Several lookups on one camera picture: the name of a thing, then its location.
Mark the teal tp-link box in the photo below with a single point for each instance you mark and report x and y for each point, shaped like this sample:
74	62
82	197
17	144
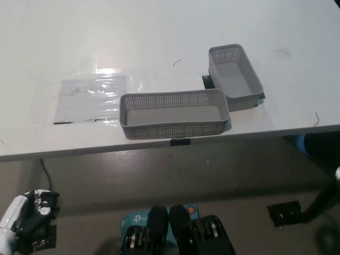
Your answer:
134	219

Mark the clear plastic sheet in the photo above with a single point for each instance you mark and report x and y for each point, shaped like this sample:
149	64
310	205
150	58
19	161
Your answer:
87	101

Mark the black tape patch on desk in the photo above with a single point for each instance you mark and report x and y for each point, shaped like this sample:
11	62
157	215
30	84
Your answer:
208	81

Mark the short grey perforated basket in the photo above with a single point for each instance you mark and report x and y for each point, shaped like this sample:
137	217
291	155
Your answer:
235	82

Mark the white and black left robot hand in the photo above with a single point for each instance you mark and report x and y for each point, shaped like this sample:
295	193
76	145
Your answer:
25	210

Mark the small black tape strip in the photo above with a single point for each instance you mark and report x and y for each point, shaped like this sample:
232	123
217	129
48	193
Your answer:
180	142

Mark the blue object under desk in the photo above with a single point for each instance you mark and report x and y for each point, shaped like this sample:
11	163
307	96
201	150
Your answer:
301	144

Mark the long grey perforated basket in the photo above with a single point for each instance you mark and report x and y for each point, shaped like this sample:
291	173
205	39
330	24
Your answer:
172	115

